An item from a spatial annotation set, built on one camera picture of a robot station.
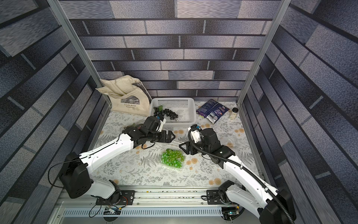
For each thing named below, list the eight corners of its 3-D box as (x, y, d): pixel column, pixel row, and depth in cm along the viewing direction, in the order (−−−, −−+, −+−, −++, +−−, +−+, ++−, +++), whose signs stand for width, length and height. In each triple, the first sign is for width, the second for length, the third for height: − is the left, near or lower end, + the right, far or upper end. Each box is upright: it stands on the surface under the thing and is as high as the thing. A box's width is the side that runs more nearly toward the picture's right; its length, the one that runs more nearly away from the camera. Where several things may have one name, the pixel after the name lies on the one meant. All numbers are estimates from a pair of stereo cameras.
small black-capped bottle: (228, 118, 110) (231, 112, 103) (230, 113, 113) (233, 106, 107) (234, 120, 108) (237, 114, 102) (235, 114, 112) (238, 108, 106)
